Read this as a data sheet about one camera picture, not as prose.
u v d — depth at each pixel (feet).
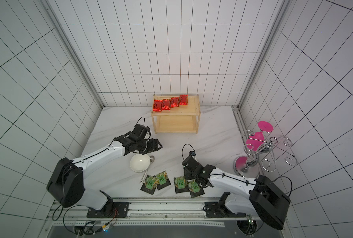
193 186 2.62
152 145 2.45
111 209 2.24
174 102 2.98
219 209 2.10
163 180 2.71
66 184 1.39
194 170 2.11
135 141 2.13
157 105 2.94
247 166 2.75
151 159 2.85
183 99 3.04
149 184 2.66
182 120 3.61
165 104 2.94
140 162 2.86
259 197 1.35
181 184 2.66
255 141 2.21
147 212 2.38
